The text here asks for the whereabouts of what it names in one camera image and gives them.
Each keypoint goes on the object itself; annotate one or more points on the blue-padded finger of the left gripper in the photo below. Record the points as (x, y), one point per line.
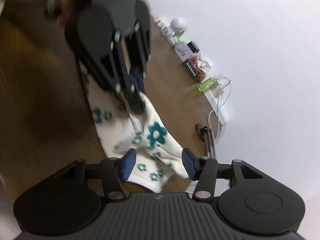
(136, 80)

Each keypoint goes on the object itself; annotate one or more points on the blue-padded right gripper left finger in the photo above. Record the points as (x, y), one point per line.
(115, 170)

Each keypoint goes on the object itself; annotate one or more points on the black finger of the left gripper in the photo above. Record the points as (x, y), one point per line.
(132, 97)

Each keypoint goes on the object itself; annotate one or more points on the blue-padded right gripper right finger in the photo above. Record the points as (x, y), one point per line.
(202, 170)

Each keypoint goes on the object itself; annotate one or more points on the cream green-flower garment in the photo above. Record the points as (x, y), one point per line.
(159, 155)

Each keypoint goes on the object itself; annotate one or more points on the green white small packs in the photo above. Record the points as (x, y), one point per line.
(173, 40)

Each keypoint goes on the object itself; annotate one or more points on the grey tin box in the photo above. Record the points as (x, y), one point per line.
(183, 51)

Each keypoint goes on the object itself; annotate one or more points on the small white figurines row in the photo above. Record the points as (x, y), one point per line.
(165, 29)

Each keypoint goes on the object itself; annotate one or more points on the black red tissue box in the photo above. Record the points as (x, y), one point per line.
(197, 66)

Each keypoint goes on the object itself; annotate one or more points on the small black cube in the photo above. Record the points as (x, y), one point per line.
(193, 47)

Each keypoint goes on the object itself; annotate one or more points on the white round robot toy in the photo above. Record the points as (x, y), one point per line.
(179, 26)

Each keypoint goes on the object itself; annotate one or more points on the white power strip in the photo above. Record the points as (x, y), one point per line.
(218, 105)

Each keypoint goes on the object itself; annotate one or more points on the green spray bottle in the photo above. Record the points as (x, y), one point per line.
(210, 83)

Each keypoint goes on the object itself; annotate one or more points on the white charger adapter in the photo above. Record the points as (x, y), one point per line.
(217, 87)

